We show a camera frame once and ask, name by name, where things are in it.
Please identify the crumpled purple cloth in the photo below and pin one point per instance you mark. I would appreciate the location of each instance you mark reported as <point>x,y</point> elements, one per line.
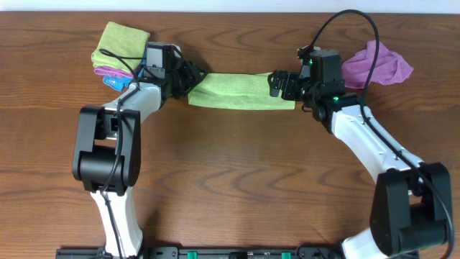
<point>390,67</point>

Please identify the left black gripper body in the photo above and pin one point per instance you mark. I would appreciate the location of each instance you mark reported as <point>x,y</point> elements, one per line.
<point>180,81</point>

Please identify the green microfibre cloth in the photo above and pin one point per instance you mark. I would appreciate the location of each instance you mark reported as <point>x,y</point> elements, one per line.
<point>237,92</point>

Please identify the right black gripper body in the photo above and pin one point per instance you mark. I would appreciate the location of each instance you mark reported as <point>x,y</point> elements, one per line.
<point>298,90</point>

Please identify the folded pink cloth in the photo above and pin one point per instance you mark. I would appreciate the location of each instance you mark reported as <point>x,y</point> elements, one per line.
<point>112,72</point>

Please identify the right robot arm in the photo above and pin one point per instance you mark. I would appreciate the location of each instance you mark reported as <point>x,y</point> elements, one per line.
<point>411,208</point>

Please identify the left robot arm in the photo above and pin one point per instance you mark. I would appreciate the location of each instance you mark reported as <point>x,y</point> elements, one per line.
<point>107,154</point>

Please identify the folded green cloth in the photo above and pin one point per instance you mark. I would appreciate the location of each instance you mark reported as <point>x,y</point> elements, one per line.
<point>122,41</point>

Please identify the folded blue cloth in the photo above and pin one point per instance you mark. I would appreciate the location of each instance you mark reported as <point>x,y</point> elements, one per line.
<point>118,84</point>

